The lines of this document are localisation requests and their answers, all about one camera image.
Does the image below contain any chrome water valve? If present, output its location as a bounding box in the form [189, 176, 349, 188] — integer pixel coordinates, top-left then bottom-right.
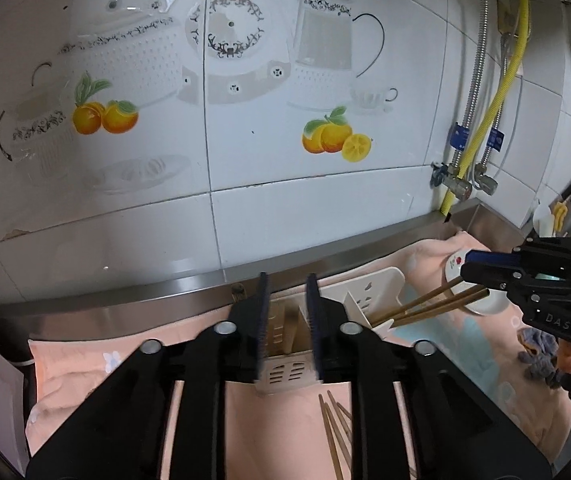
[472, 162, 499, 197]

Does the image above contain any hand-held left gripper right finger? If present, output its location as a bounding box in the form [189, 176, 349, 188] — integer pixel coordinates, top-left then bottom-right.
[305, 273, 552, 480]

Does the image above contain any cream plastic utensil holder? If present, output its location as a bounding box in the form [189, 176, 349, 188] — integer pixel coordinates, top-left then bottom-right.
[258, 266, 409, 396]

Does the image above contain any peach printed towel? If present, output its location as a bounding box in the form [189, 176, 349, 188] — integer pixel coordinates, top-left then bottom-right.
[25, 237, 571, 480]

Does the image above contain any thin white hose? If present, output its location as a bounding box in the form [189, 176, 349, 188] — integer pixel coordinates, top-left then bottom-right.
[501, 60, 525, 163]

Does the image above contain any pile of wooden chopsticks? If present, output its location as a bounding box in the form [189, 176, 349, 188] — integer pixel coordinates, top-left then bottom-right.
[318, 390, 354, 480]

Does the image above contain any white floral plate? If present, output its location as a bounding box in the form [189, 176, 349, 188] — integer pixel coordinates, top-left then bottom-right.
[444, 249, 512, 317]

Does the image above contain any yellow gas hose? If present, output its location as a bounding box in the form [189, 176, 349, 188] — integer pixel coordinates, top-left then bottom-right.
[442, 0, 531, 222]

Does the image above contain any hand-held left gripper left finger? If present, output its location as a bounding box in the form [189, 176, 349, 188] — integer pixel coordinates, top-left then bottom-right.
[25, 272, 272, 480]

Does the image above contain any long braided metal hose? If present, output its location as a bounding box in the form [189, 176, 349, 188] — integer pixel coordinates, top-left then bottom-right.
[447, 0, 489, 181]

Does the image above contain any short braided metal hose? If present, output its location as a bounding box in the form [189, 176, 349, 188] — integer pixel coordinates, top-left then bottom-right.
[475, 32, 512, 181]

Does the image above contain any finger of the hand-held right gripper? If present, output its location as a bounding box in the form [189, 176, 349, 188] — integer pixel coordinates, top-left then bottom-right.
[464, 249, 522, 268]
[459, 263, 522, 295]

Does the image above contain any utensil rack with items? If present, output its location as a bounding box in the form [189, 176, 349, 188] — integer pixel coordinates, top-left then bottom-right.
[532, 202, 559, 237]

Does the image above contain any brown bamboo chopstick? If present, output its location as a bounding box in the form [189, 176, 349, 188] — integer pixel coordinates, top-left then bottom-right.
[368, 277, 466, 324]
[390, 287, 490, 327]

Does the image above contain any grey rag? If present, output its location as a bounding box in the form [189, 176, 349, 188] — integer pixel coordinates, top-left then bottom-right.
[517, 326, 569, 389]

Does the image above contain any yellow sponge brush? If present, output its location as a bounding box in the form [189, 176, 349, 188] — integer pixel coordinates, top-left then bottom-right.
[552, 200, 569, 234]

